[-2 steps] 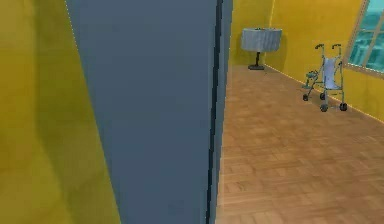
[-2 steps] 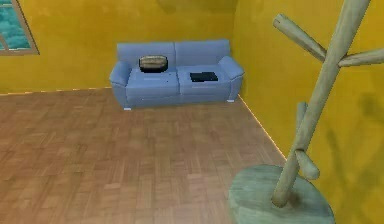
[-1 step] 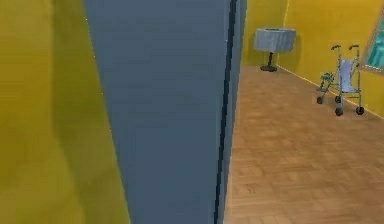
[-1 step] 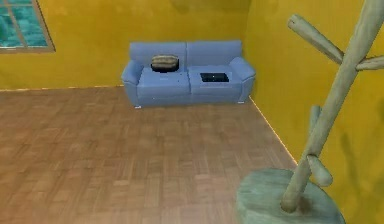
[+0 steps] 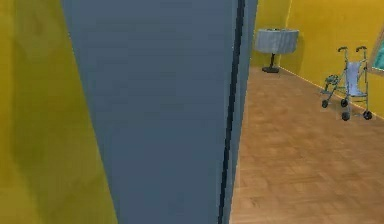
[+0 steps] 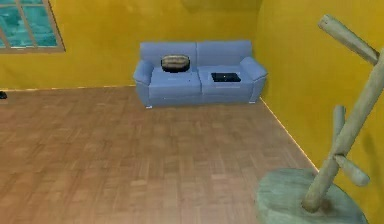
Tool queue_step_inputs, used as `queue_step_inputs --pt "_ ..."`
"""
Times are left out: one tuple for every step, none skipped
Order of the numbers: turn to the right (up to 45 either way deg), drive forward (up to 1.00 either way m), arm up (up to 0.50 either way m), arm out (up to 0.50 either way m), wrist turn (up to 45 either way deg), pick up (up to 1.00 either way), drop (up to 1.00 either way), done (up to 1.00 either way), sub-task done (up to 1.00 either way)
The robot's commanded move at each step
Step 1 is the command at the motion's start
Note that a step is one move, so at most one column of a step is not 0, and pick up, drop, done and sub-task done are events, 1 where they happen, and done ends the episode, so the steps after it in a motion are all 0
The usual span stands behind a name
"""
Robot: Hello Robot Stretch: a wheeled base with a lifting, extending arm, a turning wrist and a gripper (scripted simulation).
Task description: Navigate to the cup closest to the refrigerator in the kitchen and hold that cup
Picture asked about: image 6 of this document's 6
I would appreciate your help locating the window with grey frame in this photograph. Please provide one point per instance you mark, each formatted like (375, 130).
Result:
(26, 26)

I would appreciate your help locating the pale wooden branched stand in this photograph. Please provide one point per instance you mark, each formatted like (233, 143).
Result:
(346, 133)

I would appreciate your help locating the striped brown round pillow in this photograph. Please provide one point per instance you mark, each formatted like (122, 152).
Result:
(175, 62)

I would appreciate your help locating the black flat laptop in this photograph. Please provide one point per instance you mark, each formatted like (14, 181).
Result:
(225, 77)

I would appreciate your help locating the blue two-seat sofa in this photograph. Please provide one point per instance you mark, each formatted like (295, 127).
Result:
(173, 88)

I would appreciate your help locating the small black object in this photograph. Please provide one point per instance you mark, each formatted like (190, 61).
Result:
(2, 95)

